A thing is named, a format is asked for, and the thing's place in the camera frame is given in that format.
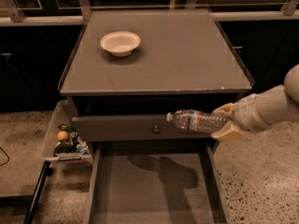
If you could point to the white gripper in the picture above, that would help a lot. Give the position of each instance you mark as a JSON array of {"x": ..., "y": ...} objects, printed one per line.
[{"x": 245, "y": 115}]

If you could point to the grey open middle drawer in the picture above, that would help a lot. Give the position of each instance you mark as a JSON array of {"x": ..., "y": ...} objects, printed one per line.
[{"x": 155, "y": 186}]

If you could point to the clear plastic water bottle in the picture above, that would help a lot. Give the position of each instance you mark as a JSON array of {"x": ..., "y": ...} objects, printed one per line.
[{"x": 197, "y": 121}]

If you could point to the round drawer knob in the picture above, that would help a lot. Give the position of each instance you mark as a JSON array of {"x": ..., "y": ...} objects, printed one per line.
[{"x": 156, "y": 129}]

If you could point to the grey top drawer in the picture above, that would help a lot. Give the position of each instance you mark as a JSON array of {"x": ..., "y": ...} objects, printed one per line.
[{"x": 126, "y": 128}]

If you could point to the metal railing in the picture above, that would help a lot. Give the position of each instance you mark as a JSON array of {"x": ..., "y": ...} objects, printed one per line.
[{"x": 288, "y": 10}]

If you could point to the white paper bowl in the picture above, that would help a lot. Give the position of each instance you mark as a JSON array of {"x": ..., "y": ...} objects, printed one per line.
[{"x": 121, "y": 43}]

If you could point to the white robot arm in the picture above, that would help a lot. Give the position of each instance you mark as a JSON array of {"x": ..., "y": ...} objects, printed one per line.
[{"x": 258, "y": 112}]

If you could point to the black metal bar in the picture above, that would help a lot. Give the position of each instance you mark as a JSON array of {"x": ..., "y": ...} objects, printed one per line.
[{"x": 45, "y": 171}]

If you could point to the grey drawer cabinet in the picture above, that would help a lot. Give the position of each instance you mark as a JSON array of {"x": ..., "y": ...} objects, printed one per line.
[{"x": 183, "y": 62}]

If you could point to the green snack bag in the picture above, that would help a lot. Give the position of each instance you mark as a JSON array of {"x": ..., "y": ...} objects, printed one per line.
[{"x": 72, "y": 133}]

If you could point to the orange fruit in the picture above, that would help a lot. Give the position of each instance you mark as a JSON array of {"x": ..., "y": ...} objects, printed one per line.
[{"x": 62, "y": 136}]

